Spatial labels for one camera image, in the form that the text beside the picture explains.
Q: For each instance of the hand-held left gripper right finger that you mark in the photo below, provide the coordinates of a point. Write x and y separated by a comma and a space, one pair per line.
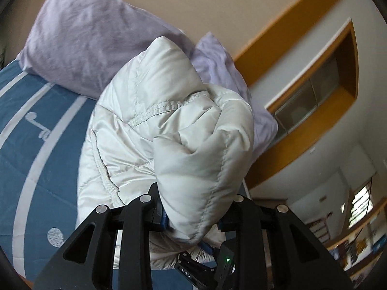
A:
242, 217

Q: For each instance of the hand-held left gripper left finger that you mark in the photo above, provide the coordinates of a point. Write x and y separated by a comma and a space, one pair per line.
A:
155, 217

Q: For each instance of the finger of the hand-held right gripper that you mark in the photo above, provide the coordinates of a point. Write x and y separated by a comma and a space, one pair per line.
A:
208, 247

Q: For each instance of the white puffer jacket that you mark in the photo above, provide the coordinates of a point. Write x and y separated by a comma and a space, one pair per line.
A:
169, 127

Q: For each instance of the wooden framed glass door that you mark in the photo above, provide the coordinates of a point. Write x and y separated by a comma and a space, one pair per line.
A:
302, 145

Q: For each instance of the barred window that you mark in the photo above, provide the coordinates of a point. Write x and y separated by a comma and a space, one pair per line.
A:
359, 205

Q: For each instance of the wooden bookshelf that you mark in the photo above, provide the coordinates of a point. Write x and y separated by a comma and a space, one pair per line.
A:
362, 244

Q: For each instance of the crumpled lilac pillow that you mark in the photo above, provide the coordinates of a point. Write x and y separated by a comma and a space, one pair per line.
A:
217, 66

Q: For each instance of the bed with blue striped sheet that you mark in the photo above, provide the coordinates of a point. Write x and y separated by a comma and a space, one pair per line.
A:
18, 127

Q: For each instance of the large lilac pillow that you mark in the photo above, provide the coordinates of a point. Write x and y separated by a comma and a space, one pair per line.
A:
84, 36

